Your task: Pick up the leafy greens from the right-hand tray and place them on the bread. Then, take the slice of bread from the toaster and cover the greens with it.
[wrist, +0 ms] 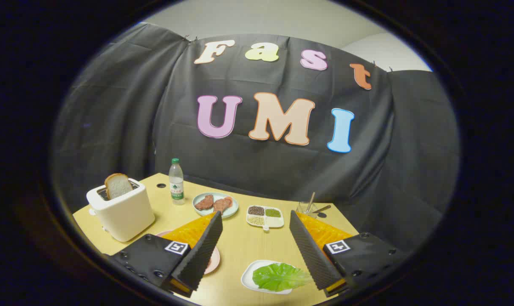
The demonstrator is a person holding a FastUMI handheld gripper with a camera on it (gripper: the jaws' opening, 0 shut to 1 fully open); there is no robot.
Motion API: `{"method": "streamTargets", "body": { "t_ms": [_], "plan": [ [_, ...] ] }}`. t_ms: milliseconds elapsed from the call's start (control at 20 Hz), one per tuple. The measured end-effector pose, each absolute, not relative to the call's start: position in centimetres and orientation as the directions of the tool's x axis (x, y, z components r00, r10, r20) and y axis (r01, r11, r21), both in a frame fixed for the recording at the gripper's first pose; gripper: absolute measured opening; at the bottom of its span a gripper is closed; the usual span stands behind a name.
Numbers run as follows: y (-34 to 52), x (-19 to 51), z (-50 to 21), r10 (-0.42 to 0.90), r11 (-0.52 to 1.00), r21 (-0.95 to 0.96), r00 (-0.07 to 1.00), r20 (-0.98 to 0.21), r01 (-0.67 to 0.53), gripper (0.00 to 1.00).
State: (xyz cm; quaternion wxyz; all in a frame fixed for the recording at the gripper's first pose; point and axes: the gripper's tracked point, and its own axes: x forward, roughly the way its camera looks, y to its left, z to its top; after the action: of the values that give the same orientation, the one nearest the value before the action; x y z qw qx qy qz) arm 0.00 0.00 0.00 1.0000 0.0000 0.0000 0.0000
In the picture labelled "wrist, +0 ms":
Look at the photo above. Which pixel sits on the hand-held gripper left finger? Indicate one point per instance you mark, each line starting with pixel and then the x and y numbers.
pixel 201 255

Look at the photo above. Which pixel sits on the thin wooden stick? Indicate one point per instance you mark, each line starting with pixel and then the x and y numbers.
pixel 311 200

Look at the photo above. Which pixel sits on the clear glass cup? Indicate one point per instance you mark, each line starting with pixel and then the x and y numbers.
pixel 303 209

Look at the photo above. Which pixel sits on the light green round plate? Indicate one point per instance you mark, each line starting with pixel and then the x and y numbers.
pixel 201 212

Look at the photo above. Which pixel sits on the black backdrop cloth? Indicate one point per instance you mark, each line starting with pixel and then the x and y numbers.
pixel 155 106

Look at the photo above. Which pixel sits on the pink round plate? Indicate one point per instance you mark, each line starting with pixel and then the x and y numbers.
pixel 214 259

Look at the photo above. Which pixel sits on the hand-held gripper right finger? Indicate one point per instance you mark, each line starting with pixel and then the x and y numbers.
pixel 312 255

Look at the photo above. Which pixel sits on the white square plate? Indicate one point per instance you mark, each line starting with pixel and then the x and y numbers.
pixel 250 276

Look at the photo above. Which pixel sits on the brown meat patty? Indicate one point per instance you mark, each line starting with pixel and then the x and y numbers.
pixel 204 202
pixel 223 204

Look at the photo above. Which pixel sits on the white bread slice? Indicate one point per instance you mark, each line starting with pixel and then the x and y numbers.
pixel 117 186

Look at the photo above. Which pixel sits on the white divided seasoning dish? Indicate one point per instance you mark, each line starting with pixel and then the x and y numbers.
pixel 278 222

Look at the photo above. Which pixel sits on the green lettuce leaf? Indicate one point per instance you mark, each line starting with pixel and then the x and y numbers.
pixel 278 276

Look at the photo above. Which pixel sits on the clear plastic water bottle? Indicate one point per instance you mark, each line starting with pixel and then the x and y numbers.
pixel 176 187

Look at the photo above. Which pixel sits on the white toaster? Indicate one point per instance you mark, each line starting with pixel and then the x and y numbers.
pixel 125 216

